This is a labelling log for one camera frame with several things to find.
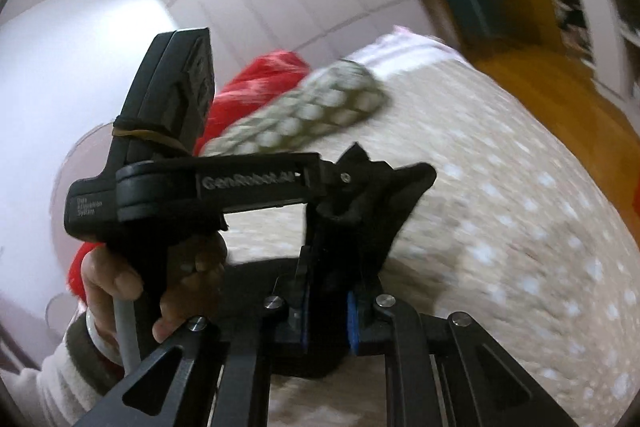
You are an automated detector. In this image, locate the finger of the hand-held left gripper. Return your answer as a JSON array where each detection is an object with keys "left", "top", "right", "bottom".
[{"left": 319, "top": 141, "right": 397, "bottom": 230}]

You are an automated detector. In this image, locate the white pink striped pillow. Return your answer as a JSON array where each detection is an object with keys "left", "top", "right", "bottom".
[{"left": 347, "top": 25, "right": 453, "bottom": 70}]

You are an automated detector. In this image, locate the person's left hand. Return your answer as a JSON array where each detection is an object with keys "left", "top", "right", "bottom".
[{"left": 81, "top": 231, "right": 229, "bottom": 349}]

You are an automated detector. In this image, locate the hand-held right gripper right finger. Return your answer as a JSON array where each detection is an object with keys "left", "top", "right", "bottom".
[{"left": 347, "top": 291, "right": 572, "bottom": 427}]

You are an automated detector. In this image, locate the beige dotted bedspread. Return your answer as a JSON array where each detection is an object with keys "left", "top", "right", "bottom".
[{"left": 220, "top": 34, "right": 627, "bottom": 427}]

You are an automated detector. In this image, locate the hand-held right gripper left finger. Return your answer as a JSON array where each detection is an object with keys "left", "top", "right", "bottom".
[{"left": 107, "top": 246, "right": 314, "bottom": 427}]

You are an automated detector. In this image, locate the green polka-dot pillow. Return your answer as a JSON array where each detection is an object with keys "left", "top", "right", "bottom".
[{"left": 199, "top": 58, "right": 385, "bottom": 158}]

